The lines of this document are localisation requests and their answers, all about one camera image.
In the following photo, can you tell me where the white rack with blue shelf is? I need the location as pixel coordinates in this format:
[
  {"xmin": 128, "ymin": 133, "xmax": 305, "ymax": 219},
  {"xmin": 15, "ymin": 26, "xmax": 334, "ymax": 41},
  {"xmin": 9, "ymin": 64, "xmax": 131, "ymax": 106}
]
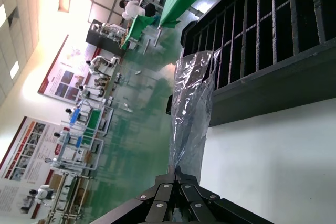
[{"xmin": 51, "ymin": 126, "xmax": 105, "ymax": 173}]

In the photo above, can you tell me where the person in white shirt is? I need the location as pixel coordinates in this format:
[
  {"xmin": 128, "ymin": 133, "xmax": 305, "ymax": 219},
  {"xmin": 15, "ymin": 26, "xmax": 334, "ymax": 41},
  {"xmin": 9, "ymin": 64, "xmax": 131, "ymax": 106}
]
[{"xmin": 118, "ymin": 0, "xmax": 146, "ymax": 21}]

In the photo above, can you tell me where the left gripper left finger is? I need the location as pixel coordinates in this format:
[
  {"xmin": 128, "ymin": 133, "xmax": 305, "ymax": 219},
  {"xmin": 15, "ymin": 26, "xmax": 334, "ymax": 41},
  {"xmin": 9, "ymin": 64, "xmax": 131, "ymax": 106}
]
[{"xmin": 90, "ymin": 173, "xmax": 176, "ymax": 224}]

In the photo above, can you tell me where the tube frame workbench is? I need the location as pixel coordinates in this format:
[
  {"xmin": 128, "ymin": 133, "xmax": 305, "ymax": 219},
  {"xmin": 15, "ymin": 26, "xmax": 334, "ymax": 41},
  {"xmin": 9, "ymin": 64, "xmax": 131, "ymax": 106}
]
[{"xmin": 46, "ymin": 173, "xmax": 93, "ymax": 224}]

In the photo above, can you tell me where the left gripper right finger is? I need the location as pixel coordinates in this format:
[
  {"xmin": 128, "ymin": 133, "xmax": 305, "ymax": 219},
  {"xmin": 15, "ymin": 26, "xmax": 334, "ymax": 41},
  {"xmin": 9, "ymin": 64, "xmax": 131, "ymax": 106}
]
[{"xmin": 175, "ymin": 172, "xmax": 274, "ymax": 224}]

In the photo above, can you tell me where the grey translucent antistatic bag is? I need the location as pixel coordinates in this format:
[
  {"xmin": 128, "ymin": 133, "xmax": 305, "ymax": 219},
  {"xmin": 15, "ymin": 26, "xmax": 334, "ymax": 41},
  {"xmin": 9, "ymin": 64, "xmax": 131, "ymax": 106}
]
[{"xmin": 167, "ymin": 50, "xmax": 222, "ymax": 183}]

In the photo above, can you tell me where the ceiling light panel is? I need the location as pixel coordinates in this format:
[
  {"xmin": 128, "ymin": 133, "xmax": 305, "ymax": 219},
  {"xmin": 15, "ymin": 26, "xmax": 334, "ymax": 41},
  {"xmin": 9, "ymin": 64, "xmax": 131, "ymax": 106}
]
[
  {"xmin": 9, "ymin": 60, "xmax": 19, "ymax": 79},
  {"xmin": 0, "ymin": 4, "xmax": 7, "ymax": 27}
]

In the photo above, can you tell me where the white rack with green panel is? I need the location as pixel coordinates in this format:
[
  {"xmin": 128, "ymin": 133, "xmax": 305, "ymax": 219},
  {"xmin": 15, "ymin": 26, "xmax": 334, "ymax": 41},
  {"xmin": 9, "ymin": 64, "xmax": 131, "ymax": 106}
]
[{"xmin": 60, "ymin": 104, "xmax": 116, "ymax": 142}]

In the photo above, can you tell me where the person in black clothes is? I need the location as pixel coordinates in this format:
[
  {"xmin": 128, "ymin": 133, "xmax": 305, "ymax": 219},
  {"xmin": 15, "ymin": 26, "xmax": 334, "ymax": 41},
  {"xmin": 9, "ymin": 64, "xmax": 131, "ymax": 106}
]
[{"xmin": 145, "ymin": 3, "xmax": 158, "ymax": 17}]

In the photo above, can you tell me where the poster with purple photos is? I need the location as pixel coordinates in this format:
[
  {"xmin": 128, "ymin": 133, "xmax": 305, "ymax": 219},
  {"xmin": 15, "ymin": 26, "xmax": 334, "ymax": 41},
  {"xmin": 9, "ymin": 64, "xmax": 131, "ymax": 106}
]
[{"xmin": 37, "ymin": 34, "xmax": 98, "ymax": 102}]

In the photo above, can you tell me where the small green cloth table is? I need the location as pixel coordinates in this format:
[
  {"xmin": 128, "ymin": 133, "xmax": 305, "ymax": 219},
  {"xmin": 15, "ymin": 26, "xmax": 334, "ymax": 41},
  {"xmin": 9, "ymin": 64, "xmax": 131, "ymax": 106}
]
[{"xmin": 121, "ymin": 15, "xmax": 156, "ymax": 50}]

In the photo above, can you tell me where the black cabinet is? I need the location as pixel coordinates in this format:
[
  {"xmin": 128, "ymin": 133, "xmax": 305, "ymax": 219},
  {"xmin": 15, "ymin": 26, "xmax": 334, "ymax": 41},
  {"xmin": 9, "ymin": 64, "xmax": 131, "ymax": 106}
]
[{"xmin": 86, "ymin": 19, "xmax": 125, "ymax": 57}]

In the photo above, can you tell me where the poster with photo row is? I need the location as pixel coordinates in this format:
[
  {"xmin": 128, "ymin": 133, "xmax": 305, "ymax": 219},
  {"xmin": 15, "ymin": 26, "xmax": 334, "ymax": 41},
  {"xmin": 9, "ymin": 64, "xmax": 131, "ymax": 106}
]
[{"xmin": 0, "ymin": 115, "xmax": 62, "ymax": 220}]

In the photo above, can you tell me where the black slotted container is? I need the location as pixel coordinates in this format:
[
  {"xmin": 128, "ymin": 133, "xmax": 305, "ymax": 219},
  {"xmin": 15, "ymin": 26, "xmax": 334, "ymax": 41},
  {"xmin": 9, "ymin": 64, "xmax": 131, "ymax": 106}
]
[{"xmin": 164, "ymin": 0, "xmax": 336, "ymax": 128}]

